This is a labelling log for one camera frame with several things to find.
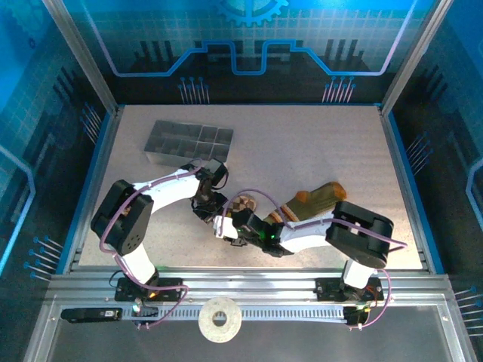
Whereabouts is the brown patterned sock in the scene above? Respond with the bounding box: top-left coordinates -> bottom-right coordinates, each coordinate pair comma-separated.
228,193 -> 258,216

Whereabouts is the olive orange striped sock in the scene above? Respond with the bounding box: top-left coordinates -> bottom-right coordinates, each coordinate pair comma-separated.
268,181 -> 347,224

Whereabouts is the white tape roll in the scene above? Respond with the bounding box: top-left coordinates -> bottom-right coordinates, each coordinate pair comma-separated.
198,296 -> 242,343

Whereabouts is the grey divided organizer box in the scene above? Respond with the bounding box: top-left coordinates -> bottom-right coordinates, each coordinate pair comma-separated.
143,119 -> 235,170

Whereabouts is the black adapter box with light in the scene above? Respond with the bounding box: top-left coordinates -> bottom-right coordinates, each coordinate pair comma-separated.
342,305 -> 373,327
130,299 -> 160,321

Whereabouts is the flat black device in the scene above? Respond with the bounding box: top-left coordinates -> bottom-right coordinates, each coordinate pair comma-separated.
60,307 -> 124,324

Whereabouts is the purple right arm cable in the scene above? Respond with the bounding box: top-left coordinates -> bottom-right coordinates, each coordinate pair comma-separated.
220,188 -> 409,332

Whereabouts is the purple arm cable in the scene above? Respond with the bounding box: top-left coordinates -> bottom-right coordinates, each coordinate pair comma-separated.
220,188 -> 409,332
98,158 -> 189,331

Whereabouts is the aluminium front rail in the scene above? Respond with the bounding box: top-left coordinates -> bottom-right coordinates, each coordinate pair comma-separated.
47,266 -> 454,302

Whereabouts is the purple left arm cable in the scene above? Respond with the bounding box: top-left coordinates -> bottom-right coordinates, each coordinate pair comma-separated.
98,158 -> 189,331

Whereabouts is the slotted grey cable duct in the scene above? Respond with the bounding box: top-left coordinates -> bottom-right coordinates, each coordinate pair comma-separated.
120,304 -> 350,324

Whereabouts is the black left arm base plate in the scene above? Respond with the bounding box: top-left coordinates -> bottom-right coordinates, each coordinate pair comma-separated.
115,277 -> 184,302

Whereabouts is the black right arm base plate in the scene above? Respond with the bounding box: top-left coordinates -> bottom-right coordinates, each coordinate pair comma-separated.
315,277 -> 385,302

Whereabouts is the aluminium table side rail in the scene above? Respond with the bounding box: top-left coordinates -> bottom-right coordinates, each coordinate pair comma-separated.
378,104 -> 446,275
62,104 -> 125,275

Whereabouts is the aluminium frame post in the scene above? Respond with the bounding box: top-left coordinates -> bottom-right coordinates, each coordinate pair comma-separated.
380,0 -> 454,115
42,0 -> 124,114

